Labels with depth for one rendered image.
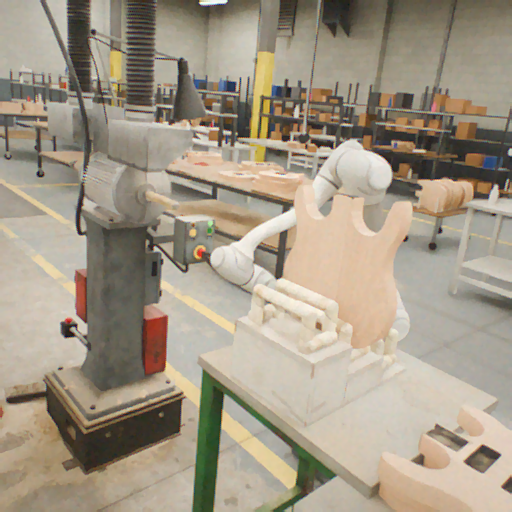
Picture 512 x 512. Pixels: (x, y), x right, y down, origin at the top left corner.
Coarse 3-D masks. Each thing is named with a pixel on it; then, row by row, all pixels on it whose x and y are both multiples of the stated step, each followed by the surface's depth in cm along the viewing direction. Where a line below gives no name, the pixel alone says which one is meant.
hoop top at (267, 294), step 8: (256, 288) 124; (264, 288) 123; (264, 296) 122; (272, 296) 121; (280, 296) 119; (280, 304) 119; (288, 304) 117; (296, 304) 116; (296, 312) 115; (304, 312) 113; (312, 312) 113
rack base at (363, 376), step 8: (368, 352) 137; (360, 360) 132; (368, 360) 132; (376, 360) 133; (352, 368) 128; (360, 368) 128; (368, 368) 131; (376, 368) 134; (352, 376) 126; (360, 376) 129; (368, 376) 132; (376, 376) 135; (352, 384) 127; (360, 384) 130; (368, 384) 133; (376, 384) 136; (352, 392) 128; (360, 392) 131; (344, 400) 127; (352, 400) 129
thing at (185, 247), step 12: (192, 216) 224; (204, 216) 227; (180, 228) 218; (192, 228) 216; (204, 228) 221; (180, 240) 219; (192, 240) 219; (204, 240) 223; (180, 252) 221; (192, 252) 221
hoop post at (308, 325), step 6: (306, 318) 113; (312, 318) 113; (306, 324) 114; (312, 324) 114; (306, 330) 114; (312, 330) 114; (300, 336) 115; (306, 336) 114; (312, 336) 115; (300, 342) 116; (306, 342) 115; (300, 348) 116
